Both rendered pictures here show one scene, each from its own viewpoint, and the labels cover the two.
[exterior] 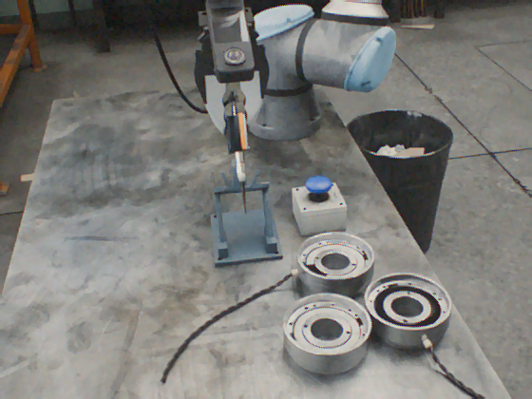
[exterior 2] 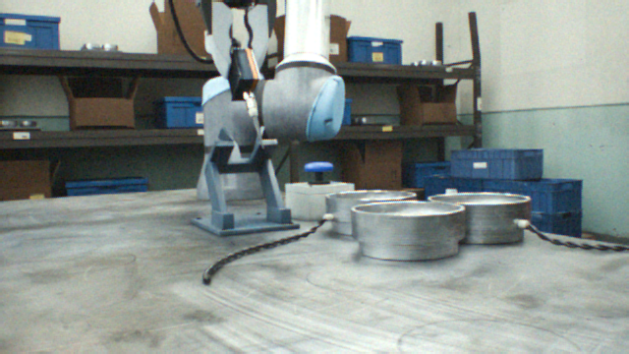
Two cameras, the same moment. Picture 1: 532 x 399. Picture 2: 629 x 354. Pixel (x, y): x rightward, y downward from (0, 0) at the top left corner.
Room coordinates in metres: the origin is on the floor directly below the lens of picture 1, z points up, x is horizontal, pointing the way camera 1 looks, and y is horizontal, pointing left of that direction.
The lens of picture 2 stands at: (0.11, 0.21, 0.91)
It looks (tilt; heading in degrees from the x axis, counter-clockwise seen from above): 3 degrees down; 339
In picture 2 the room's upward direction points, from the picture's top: 1 degrees counter-clockwise
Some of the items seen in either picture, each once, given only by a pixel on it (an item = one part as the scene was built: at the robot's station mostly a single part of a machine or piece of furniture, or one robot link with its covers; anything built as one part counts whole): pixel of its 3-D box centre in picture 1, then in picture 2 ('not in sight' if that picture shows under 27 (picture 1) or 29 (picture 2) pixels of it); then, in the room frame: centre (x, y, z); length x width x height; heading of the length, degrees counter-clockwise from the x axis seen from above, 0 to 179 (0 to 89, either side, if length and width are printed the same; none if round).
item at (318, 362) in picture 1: (326, 334); (407, 229); (0.58, -0.07, 0.82); 0.10 x 0.10 x 0.04
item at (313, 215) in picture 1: (318, 205); (317, 198); (0.86, -0.09, 0.82); 0.08 x 0.07 x 0.05; 7
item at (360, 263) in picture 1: (334, 266); not in sight; (0.71, -0.09, 0.82); 0.08 x 0.08 x 0.02
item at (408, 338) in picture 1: (407, 312); (478, 216); (0.61, -0.17, 0.82); 0.10 x 0.10 x 0.04
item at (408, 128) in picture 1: (393, 188); not in sight; (1.86, -0.44, 0.21); 0.34 x 0.34 x 0.43
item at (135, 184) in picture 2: not in sight; (105, 195); (4.33, 0.13, 0.56); 0.52 x 0.38 x 0.22; 94
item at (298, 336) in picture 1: (326, 334); not in sight; (0.58, -0.07, 0.82); 0.08 x 0.08 x 0.02
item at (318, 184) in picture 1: (318, 194); (318, 180); (0.85, -0.09, 0.85); 0.04 x 0.04 x 0.05
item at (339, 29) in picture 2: not in sight; (311, 41); (4.53, -1.48, 1.69); 0.59 x 0.41 x 0.38; 102
